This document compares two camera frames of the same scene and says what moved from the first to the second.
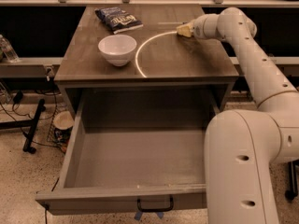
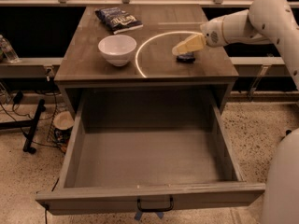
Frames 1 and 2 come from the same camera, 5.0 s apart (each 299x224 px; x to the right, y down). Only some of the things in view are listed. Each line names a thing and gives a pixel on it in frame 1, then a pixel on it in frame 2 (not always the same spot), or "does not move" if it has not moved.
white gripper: x=198 y=29 -> x=212 y=34
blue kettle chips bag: x=117 y=19 does not move
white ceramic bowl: x=118 y=49 does not move
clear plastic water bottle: x=7 y=49 does not move
